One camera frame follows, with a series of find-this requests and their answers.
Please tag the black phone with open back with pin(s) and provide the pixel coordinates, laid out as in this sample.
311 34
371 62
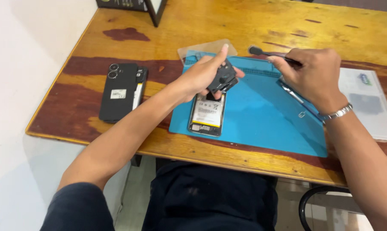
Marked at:
141 86

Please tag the black screwdriver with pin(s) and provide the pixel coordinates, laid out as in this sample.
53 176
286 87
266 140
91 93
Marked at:
270 54

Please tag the clear plastic sheet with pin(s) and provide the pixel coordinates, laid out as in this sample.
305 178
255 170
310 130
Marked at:
203 48

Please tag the person's dark trousers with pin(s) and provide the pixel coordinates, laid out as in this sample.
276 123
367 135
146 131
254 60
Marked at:
212 199

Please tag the blue silicone repair mat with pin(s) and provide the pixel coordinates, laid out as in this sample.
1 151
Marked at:
257 109

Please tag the silver tweezers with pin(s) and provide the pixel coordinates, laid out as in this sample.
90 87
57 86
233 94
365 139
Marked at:
297 98

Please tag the person's dark shirt sleeve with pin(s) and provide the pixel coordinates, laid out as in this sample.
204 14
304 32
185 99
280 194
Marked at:
79 208

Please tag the black phone back cover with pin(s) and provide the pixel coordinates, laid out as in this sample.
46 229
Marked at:
118 91

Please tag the person's left hand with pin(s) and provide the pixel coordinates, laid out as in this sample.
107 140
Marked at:
198 75

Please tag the person's right hand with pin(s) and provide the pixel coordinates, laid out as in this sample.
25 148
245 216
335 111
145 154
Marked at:
312 77

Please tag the clear plastic sleeve with papers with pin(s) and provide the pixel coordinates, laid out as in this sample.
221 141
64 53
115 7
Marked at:
368 102

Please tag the opened phone with battery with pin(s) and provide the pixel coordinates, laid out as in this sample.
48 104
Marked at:
207 115

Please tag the black display stand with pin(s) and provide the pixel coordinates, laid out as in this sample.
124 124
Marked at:
138 8

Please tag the black chair frame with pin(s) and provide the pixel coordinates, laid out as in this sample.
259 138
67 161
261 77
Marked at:
321 202

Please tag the black phone cover plate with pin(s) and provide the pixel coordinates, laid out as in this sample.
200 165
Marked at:
224 77

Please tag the sim eject pin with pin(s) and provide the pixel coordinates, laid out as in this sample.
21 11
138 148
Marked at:
302 114

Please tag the person's right fingers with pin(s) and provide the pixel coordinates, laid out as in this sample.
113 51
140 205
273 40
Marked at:
285 65

